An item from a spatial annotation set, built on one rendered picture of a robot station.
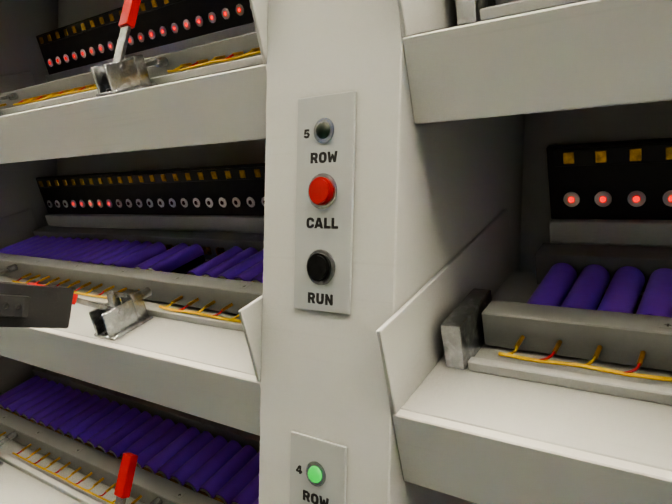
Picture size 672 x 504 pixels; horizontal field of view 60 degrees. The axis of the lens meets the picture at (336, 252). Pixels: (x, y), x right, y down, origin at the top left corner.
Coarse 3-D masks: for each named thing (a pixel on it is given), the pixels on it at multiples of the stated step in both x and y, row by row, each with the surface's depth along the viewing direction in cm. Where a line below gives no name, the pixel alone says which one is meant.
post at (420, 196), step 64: (320, 0) 33; (384, 0) 30; (320, 64) 33; (384, 64) 30; (384, 128) 31; (448, 128) 35; (512, 128) 44; (384, 192) 31; (448, 192) 35; (512, 192) 44; (384, 256) 31; (448, 256) 36; (512, 256) 45; (320, 320) 33; (384, 320) 31; (320, 384) 33; (384, 384) 31; (384, 448) 31
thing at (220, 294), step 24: (0, 264) 70; (24, 264) 66; (48, 264) 63; (72, 264) 61; (96, 264) 59; (96, 288) 56; (120, 288) 55; (168, 288) 50; (192, 288) 48; (216, 288) 46; (240, 288) 45; (192, 312) 46
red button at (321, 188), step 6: (318, 180) 32; (324, 180) 32; (312, 186) 33; (318, 186) 32; (324, 186) 32; (330, 186) 32; (312, 192) 33; (318, 192) 32; (324, 192) 32; (330, 192) 32; (312, 198) 33; (318, 198) 32; (324, 198) 32; (330, 198) 32; (318, 204) 33; (324, 204) 32
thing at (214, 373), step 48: (0, 240) 80; (0, 336) 58; (48, 336) 51; (144, 336) 46; (192, 336) 44; (240, 336) 43; (96, 384) 49; (144, 384) 45; (192, 384) 41; (240, 384) 37
